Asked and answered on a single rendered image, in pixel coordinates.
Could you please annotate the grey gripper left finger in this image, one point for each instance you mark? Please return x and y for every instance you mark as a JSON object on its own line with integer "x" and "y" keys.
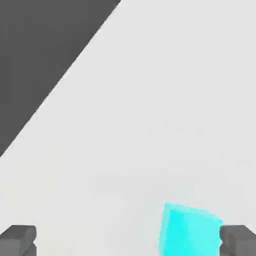
{"x": 17, "y": 240}

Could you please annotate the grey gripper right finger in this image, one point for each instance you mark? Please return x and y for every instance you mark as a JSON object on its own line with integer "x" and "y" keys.
{"x": 239, "y": 241}

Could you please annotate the small cyan cube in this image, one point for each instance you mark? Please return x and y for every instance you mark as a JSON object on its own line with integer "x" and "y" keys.
{"x": 190, "y": 232}

